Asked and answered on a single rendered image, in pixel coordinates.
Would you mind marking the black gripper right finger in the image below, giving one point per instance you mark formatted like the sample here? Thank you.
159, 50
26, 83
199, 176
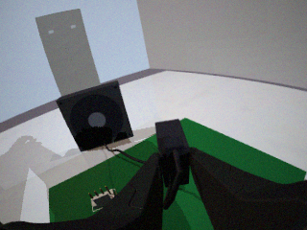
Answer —
237, 200

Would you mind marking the green circuit board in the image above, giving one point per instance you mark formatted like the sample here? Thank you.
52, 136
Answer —
83, 195

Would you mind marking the black square cooling fan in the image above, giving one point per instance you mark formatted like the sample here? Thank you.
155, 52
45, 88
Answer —
95, 114

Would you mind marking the black cable with plug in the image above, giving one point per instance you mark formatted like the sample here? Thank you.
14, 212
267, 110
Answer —
173, 153

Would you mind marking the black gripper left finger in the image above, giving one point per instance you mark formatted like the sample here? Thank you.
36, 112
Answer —
140, 206

